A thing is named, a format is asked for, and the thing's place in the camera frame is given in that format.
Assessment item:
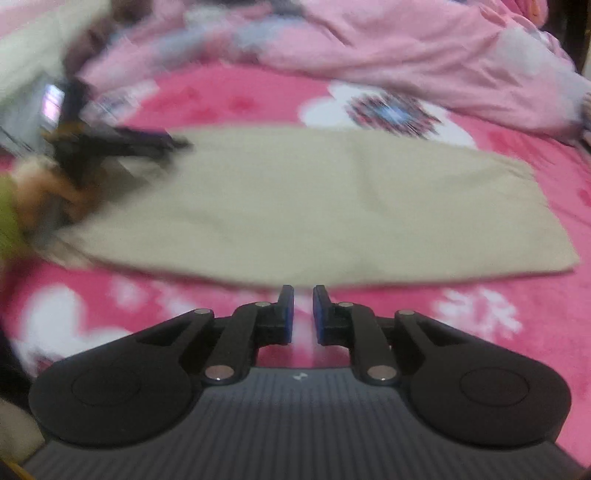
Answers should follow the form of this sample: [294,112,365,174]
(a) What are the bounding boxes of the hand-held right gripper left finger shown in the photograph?
[136,285,295,386]

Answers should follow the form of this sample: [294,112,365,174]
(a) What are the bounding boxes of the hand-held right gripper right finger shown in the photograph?
[313,285,465,386]

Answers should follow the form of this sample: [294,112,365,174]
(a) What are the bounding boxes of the pink patterned duvet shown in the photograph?
[78,0,583,139]

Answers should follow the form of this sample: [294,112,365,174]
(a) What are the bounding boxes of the pink floral blanket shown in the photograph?
[0,60,591,462]

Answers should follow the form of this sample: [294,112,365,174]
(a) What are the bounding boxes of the beige pants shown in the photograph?
[55,127,580,289]

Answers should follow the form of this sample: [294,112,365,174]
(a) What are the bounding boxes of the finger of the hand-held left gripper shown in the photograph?
[110,129,193,158]

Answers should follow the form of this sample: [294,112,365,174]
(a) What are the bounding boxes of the person's left hand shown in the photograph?
[13,161,95,228]

